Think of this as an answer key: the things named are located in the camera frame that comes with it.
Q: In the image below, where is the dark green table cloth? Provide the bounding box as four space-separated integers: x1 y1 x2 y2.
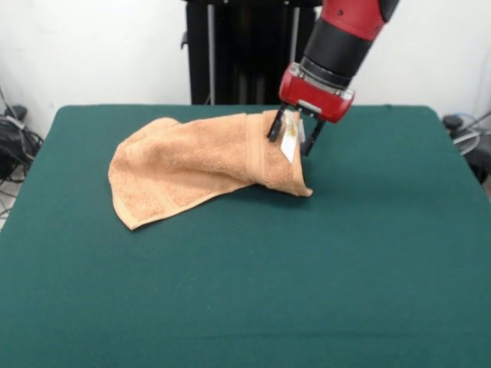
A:
0 103 491 368

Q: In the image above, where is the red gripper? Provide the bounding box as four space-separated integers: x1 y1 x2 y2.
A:
266 62 356 157

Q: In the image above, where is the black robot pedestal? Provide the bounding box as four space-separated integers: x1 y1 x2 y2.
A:
179 0 321 106

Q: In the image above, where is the orange terry towel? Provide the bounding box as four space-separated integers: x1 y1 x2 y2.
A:
107 109 315 232

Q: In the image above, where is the black cable tangle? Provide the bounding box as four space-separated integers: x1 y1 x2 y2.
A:
0 114 45 185

